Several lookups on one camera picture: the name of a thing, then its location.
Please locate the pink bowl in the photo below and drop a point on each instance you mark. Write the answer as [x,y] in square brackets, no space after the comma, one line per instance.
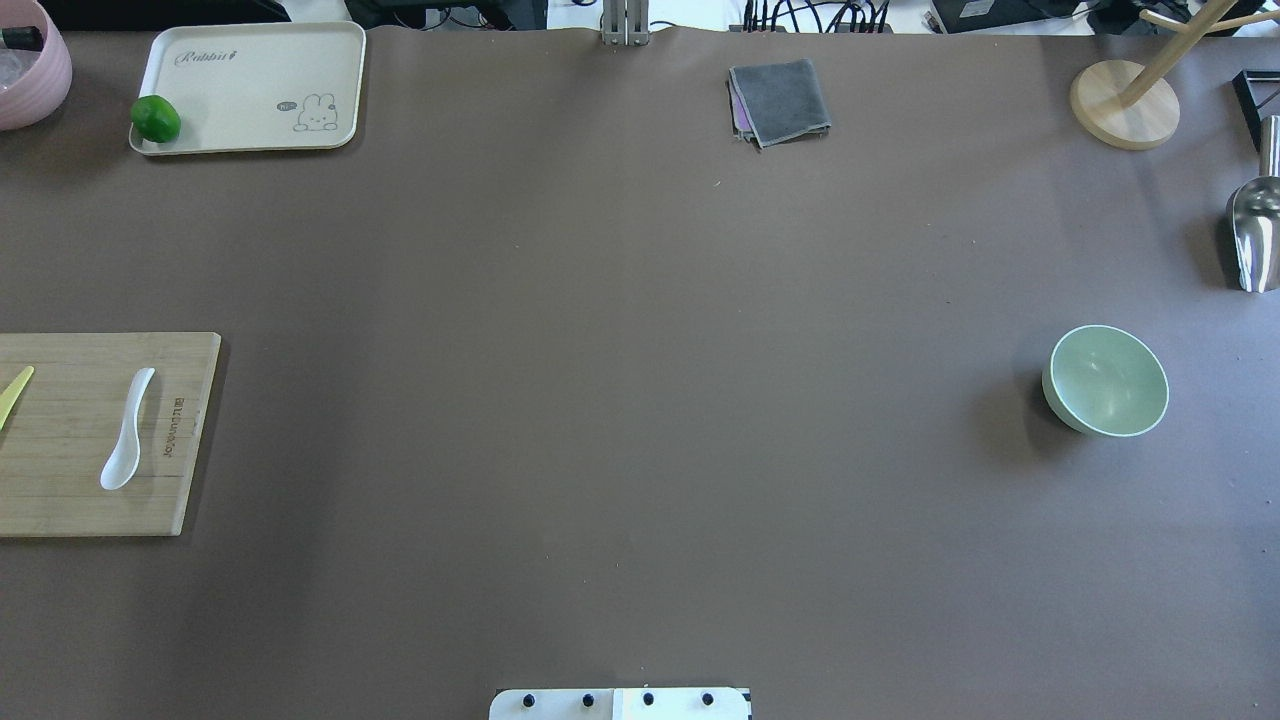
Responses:
[44,86]

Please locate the green lime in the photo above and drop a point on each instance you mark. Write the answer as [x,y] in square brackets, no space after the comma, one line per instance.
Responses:
[155,119]

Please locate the grey folded cloth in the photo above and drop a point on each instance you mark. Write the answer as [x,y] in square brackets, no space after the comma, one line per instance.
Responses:
[777,103]

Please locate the bamboo cutting board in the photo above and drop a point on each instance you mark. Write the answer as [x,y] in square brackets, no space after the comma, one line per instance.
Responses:
[63,428]

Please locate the wooden mug tree stand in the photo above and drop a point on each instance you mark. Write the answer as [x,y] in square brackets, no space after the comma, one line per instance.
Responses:
[1131,106]

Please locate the white pole base plate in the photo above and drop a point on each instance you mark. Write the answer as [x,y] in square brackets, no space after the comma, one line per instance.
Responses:
[681,702]

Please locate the black glass rack tray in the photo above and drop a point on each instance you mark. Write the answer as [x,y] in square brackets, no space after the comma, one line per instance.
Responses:
[1254,89]

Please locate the metal scoop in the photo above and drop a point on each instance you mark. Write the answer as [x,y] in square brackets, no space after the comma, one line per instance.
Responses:
[1254,218]

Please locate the white plastic spoon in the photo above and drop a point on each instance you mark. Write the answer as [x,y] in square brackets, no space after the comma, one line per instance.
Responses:
[125,457]

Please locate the cream rabbit tray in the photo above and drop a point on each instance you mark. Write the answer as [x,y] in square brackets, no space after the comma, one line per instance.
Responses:
[257,87]

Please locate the yellow plastic knife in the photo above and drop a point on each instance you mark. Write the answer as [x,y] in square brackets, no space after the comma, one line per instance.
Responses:
[11,393]

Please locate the light green bowl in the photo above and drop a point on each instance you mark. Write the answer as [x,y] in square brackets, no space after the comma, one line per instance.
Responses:
[1102,381]

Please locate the aluminium frame post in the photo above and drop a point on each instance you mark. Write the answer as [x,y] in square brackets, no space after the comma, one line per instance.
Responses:
[625,23]

